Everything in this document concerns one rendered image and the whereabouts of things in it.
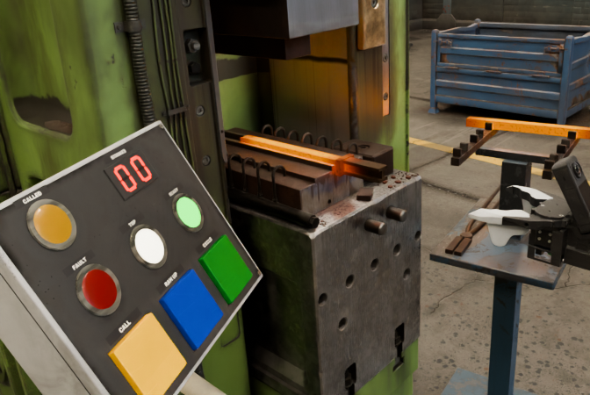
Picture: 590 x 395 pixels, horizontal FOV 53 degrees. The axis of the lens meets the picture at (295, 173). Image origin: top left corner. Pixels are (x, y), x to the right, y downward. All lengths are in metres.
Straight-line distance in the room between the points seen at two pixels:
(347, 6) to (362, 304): 0.62
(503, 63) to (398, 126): 3.38
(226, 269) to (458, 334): 1.69
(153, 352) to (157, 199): 0.21
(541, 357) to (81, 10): 1.93
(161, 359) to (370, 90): 0.99
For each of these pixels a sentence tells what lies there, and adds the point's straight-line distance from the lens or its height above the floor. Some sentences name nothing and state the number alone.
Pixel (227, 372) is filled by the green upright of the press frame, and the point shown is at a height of 0.55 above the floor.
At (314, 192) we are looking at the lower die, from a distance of 1.18.
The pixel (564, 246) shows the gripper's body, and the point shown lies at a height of 0.96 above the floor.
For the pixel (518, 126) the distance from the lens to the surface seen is 1.68.
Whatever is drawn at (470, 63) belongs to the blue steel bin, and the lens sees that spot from 5.11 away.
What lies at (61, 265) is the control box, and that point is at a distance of 0.66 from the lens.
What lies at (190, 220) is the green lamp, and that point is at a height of 1.08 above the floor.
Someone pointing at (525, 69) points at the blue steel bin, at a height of 0.45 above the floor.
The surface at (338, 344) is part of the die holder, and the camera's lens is 1.30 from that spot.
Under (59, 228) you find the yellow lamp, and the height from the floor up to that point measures 1.16.
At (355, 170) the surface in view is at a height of 0.99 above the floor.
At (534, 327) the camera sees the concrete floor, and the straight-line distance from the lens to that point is 2.52.
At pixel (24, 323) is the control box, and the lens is 0.66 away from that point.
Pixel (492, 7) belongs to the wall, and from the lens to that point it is 9.96.
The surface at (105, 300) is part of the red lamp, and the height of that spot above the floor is 1.08.
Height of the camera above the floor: 1.41
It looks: 21 degrees down
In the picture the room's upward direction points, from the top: 4 degrees counter-clockwise
